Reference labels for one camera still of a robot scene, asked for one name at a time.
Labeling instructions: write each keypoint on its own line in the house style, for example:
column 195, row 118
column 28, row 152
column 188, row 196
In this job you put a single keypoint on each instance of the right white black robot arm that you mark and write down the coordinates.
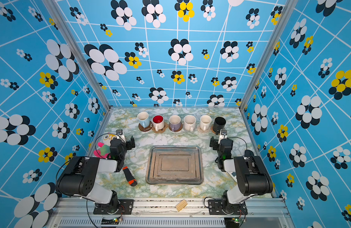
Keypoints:
column 251, row 176

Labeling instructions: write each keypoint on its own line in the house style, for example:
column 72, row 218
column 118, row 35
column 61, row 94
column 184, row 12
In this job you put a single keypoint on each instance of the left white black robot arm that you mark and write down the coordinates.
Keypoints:
column 78, row 179

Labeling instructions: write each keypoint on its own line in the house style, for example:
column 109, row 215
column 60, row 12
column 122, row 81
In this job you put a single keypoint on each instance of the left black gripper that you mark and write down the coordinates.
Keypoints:
column 132, row 145

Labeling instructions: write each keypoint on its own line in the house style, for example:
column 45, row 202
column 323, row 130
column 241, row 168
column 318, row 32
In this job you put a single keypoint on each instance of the multicolour woven round coaster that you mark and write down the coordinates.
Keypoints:
column 203, row 130

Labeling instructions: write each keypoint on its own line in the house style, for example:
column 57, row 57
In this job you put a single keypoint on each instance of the white calculator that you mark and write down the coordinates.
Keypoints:
column 233, row 175

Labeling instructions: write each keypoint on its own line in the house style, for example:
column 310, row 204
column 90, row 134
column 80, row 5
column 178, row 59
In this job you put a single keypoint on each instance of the cork paw print coaster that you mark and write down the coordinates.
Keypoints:
column 160, row 130

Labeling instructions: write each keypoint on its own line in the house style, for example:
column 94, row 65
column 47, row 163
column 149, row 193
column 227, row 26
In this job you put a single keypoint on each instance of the purple mug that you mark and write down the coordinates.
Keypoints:
column 175, row 119

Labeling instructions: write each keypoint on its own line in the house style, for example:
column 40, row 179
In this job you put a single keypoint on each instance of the black mug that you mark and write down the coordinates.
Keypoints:
column 219, row 124

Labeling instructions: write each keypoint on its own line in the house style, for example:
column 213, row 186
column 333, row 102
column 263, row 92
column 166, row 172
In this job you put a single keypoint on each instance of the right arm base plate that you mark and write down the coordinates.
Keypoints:
column 219, row 207

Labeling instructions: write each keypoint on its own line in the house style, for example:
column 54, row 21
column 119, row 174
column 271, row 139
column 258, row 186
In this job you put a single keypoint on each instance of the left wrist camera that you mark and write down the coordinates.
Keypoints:
column 120, row 135

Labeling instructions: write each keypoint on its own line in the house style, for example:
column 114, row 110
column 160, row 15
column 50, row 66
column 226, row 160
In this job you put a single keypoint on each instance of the red interior mug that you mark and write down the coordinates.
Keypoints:
column 158, row 122

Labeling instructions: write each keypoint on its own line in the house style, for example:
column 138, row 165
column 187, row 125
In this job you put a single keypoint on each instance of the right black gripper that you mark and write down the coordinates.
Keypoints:
column 215, row 142

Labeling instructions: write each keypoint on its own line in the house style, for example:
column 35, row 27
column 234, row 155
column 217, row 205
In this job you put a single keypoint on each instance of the small wooden block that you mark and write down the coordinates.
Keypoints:
column 181, row 205

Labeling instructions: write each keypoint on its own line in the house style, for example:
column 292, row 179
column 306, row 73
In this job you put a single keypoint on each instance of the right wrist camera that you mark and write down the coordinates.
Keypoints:
column 222, row 135

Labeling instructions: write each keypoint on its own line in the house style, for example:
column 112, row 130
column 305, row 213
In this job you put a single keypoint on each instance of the plush toy white pink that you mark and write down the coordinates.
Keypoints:
column 106, row 149

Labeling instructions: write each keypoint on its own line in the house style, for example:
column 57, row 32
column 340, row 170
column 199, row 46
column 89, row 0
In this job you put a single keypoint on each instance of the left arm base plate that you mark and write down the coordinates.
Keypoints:
column 117, row 207

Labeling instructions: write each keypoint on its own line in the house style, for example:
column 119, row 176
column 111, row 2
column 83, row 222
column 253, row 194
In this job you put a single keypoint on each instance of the dark brown round coaster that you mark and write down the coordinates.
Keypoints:
column 145, row 129

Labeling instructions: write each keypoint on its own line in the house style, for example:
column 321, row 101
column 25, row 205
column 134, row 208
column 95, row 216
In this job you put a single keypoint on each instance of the brown wooden round coaster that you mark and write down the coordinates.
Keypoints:
column 175, row 127

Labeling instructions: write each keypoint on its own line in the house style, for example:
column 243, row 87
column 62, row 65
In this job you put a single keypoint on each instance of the light blue mug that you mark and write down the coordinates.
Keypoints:
column 143, row 118

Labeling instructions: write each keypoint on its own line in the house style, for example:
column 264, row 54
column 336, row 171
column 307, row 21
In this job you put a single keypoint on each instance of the metal tray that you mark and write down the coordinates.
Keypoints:
column 175, row 165

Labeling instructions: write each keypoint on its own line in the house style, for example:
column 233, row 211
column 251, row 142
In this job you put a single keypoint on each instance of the black computer mouse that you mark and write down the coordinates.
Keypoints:
column 248, row 153

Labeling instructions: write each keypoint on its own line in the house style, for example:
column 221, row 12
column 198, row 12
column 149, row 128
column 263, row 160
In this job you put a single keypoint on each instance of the aluminium front rail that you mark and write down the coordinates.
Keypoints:
column 161, row 213

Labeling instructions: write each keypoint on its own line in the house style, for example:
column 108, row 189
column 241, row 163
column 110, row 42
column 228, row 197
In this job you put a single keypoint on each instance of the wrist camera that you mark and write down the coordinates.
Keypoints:
column 222, row 135
column 120, row 135

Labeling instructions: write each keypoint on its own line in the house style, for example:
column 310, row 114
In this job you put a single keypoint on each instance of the white mug back row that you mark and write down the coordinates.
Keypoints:
column 205, row 120

